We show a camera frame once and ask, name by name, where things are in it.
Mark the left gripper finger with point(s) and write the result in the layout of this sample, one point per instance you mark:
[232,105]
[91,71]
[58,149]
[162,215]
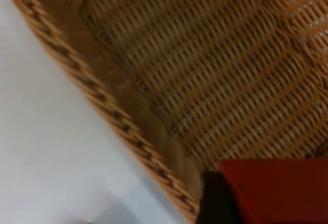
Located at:
[217,203]

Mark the red cube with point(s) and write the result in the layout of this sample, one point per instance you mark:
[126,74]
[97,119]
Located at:
[276,190]

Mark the pale brown wicker basket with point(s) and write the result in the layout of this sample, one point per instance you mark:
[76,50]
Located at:
[205,67]

